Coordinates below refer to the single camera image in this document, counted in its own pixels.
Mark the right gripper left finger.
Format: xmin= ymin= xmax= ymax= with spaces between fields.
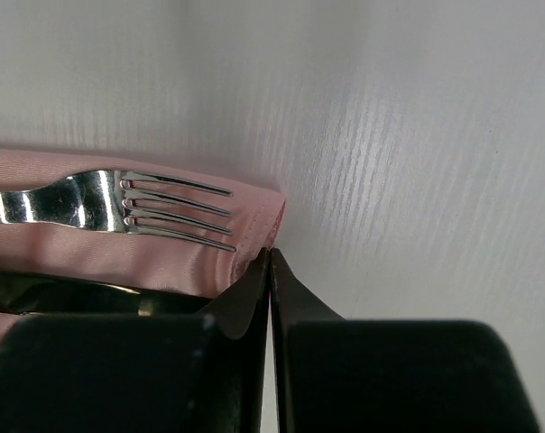
xmin=199 ymin=248 xmax=269 ymax=432

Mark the metal fork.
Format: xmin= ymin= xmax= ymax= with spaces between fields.
xmin=0 ymin=169 xmax=236 ymax=253

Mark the pink satin napkin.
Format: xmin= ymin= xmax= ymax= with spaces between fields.
xmin=0 ymin=143 xmax=287 ymax=353

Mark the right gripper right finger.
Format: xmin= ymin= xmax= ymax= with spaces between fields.
xmin=270 ymin=248 xmax=344 ymax=432

